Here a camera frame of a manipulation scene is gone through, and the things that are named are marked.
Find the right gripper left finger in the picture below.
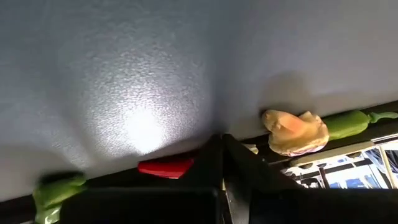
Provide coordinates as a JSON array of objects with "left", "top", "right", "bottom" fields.
[{"left": 188, "top": 133, "right": 226, "bottom": 191}]

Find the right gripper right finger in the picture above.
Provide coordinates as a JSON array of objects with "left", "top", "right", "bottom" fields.
[{"left": 224, "top": 134, "right": 301, "bottom": 224}]

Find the green cap toy mushroom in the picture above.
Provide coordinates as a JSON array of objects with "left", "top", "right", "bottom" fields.
[{"left": 244, "top": 143, "right": 259, "bottom": 155}]

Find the red toy chilli pepper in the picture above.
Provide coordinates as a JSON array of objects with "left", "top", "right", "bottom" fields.
[{"left": 137, "top": 156, "right": 197, "bottom": 180}]

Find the red cap toy mushroom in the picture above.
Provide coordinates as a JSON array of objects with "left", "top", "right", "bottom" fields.
[{"left": 260, "top": 109, "right": 330, "bottom": 157}]

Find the green toy chilli pepper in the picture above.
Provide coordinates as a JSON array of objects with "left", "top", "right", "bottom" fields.
[{"left": 322, "top": 110, "right": 398, "bottom": 142}]

